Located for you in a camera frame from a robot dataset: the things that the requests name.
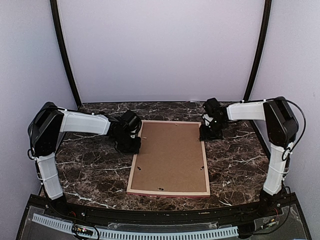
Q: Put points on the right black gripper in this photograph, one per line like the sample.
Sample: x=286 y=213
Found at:
x=204 y=134

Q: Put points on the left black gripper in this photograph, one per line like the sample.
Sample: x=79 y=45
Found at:
x=134 y=150

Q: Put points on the brown cardboard backing board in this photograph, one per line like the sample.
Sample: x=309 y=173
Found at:
x=170 y=157

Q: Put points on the pink wooden picture frame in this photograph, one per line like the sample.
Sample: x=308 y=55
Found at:
x=132 y=180

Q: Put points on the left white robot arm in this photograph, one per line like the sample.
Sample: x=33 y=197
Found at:
x=51 y=121

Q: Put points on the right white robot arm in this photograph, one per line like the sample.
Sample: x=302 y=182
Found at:
x=281 y=124

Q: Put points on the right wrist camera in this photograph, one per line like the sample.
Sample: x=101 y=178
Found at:
x=207 y=119

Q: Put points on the black front table rail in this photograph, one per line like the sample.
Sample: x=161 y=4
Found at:
x=230 y=215

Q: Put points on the white slotted cable duct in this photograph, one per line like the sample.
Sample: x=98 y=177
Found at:
x=94 y=233

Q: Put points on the right black corner post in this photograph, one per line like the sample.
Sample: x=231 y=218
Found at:
x=259 y=49

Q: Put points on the black corner post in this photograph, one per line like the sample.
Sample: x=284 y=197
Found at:
x=63 y=52
x=259 y=49

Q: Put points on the left black corner post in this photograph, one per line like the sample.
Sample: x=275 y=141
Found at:
x=63 y=52

